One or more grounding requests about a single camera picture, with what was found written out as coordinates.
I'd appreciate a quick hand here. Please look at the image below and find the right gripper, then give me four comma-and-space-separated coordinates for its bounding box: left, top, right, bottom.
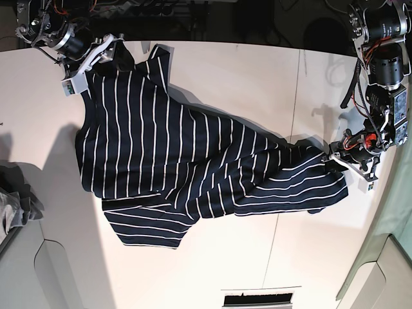
48, 24, 135, 78

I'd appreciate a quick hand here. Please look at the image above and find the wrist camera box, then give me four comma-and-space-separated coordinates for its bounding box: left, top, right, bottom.
61, 73, 88, 97
358, 178, 376, 194

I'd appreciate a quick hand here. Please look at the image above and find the table cable slot opening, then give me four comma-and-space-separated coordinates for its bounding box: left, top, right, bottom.
221, 286, 301, 309

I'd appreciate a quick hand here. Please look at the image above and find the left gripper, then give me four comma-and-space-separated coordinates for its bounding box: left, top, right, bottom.
322, 129, 382, 180

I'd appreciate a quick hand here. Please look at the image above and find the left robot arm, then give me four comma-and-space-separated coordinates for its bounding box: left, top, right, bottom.
323, 1, 411, 182

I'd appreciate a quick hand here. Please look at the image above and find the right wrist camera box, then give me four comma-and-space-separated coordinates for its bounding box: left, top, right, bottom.
61, 73, 88, 97

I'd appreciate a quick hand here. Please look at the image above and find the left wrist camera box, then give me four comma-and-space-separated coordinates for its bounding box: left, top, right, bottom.
358, 178, 376, 194

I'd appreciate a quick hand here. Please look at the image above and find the navy white striped t-shirt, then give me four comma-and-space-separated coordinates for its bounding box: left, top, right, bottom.
75, 46, 348, 248

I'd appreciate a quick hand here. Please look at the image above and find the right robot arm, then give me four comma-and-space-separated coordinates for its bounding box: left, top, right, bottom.
15, 1, 135, 79

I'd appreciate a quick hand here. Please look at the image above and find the grey dark clothes pile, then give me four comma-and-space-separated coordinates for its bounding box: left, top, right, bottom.
1, 160, 44, 243

